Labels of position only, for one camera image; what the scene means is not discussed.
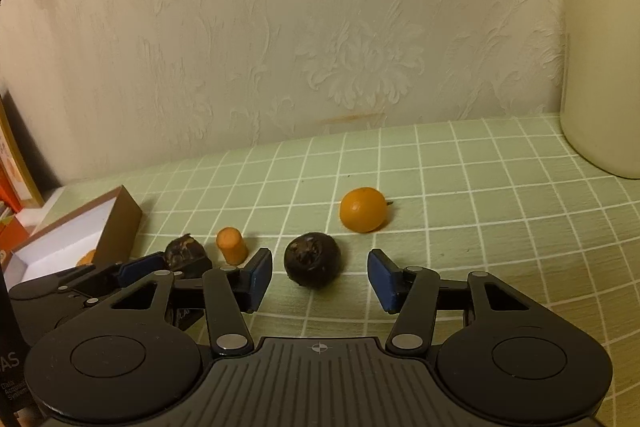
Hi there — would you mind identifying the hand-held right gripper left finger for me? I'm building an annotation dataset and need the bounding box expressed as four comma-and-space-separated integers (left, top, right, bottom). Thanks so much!
99, 249, 274, 356

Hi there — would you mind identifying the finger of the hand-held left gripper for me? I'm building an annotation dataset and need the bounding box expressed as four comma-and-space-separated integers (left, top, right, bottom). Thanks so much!
118, 255, 167, 287
172, 256, 214, 282

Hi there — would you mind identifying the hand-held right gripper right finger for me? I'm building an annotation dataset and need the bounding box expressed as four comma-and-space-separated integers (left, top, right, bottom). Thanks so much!
367, 249, 542, 355

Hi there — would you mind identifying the dark shrivelled fruit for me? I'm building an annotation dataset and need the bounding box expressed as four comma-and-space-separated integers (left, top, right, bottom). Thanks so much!
164, 234, 206, 271

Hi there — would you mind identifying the brown cardboard box white inside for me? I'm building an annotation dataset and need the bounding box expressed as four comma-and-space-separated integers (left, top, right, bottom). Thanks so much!
9, 185, 144, 284

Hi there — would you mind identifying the dark round fruit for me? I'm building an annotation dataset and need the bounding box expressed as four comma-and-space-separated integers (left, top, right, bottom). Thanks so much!
283, 231, 343, 291

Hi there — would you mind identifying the orange carrot piece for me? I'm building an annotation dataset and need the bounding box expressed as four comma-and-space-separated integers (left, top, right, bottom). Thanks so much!
215, 227, 250, 264

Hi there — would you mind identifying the large orange tangerine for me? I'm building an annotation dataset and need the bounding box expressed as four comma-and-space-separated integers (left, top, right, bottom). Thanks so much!
339, 187, 394, 234

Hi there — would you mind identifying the red box with white top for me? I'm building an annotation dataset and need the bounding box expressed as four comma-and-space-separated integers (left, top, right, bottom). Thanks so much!
0, 187, 32, 259

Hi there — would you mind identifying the green checked tablecloth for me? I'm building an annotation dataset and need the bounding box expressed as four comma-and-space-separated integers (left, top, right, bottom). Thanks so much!
30, 114, 640, 427

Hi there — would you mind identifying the cream container with grey lid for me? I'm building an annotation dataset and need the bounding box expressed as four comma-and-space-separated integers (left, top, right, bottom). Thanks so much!
559, 0, 640, 180

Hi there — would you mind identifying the wooden picture frame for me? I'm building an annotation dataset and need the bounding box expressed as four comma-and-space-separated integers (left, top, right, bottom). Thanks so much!
0, 91, 47, 208

